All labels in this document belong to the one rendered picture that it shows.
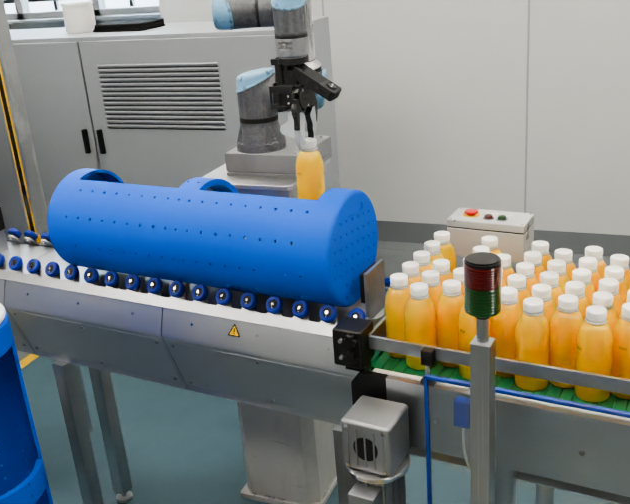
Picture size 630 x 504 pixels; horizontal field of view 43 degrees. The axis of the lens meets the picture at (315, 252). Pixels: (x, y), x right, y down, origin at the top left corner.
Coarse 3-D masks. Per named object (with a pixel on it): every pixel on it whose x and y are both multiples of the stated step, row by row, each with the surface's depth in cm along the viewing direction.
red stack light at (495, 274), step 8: (464, 264) 139; (464, 272) 139; (472, 272) 137; (480, 272) 136; (488, 272) 136; (496, 272) 136; (464, 280) 140; (472, 280) 137; (480, 280) 136; (488, 280) 136; (496, 280) 137; (472, 288) 138; (480, 288) 137; (488, 288) 137; (496, 288) 137
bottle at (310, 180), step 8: (304, 152) 188; (312, 152) 188; (296, 160) 190; (304, 160) 188; (312, 160) 188; (320, 160) 189; (296, 168) 190; (304, 168) 188; (312, 168) 188; (320, 168) 189; (296, 176) 191; (304, 176) 189; (312, 176) 189; (320, 176) 190; (304, 184) 190; (312, 184) 189; (320, 184) 190; (304, 192) 191; (312, 192) 190; (320, 192) 191
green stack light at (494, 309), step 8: (464, 288) 140; (464, 296) 141; (472, 296) 138; (480, 296) 137; (488, 296) 137; (496, 296) 138; (464, 304) 142; (472, 304) 139; (480, 304) 138; (488, 304) 138; (496, 304) 138; (472, 312) 139; (480, 312) 139; (488, 312) 138; (496, 312) 139
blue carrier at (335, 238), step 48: (96, 192) 215; (144, 192) 208; (192, 192) 203; (336, 192) 189; (96, 240) 213; (144, 240) 205; (192, 240) 198; (240, 240) 191; (288, 240) 185; (336, 240) 183; (240, 288) 201; (288, 288) 191; (336, 288) 186
